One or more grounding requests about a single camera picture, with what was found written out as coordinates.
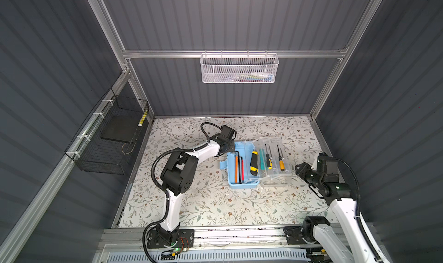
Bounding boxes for black hex key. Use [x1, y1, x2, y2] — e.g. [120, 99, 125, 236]
[237, 151, 241, 184]

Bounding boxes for orange handled screwdriver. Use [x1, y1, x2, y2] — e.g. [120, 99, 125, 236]
[277, 145, 286, 172]

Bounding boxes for blue plastic tool box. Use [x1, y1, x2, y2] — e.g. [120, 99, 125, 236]
[219, 141, 259, 189]

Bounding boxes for small yellow black screwdriver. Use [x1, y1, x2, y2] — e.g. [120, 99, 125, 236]
[265, 144, 273, 170]

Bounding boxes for yellow black ratchet screwdriver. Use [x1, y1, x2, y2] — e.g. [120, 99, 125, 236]
[250, 150, 258, 176]

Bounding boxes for red hex key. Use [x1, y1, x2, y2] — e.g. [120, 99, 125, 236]
[241, 157, 245, 183]

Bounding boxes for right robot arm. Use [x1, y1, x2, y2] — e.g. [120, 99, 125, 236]
[295, 152, 389, 263]

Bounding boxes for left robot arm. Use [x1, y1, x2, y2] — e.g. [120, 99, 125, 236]
[151, 122, 237, 236]

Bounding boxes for items in white basket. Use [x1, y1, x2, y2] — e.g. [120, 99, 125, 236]
[226, 72, 275, 83]

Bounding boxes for yellow marker in basket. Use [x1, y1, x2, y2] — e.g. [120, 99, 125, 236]
[138, 110, 148, 127]

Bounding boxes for black foam pad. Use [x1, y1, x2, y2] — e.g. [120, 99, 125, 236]
[100, 115, 141, 143]

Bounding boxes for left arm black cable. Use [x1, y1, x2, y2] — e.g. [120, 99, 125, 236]
[141, 122, 226, 263]

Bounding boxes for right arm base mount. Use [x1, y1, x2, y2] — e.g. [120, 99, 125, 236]
[283, 225, 318, 245]

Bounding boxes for white wire mesh basket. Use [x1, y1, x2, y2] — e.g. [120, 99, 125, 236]
[200, 53, 279, 84]

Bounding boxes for aluminium front rail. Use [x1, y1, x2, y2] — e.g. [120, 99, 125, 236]
[96, 225, 322, 254]

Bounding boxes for white perforated cable duct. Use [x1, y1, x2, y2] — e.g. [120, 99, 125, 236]
[103, 248, 312, 263]

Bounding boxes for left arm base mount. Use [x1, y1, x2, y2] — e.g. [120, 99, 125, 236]
[146, 228, 195, 249]

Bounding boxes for black wire basket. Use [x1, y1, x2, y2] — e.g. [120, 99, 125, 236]
[65, 90, 150, 175]

